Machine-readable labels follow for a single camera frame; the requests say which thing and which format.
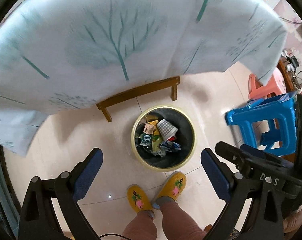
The blue plastic stool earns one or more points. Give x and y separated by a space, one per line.
280 115

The checkered paper cup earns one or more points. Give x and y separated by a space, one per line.
166 129

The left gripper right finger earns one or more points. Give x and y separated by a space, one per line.
264 220

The right yellow slipper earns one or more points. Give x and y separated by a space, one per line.
173 186

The yellow-green snack bag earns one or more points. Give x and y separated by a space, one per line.
156 141

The left yellow slipper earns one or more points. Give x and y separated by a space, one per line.
138 199

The yellow slipper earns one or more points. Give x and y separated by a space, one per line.
138 199
173 186

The yellow-rimmed black trash bin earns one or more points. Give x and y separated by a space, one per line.
145 127

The wooden table leg frame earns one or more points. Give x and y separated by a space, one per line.
172 83

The blue milk carton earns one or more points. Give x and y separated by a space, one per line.
169 146

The tree-patterned tablecloth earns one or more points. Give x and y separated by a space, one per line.
71 54

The pink plastic stool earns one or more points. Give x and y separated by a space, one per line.
276 85

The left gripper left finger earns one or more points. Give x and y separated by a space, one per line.
38 219

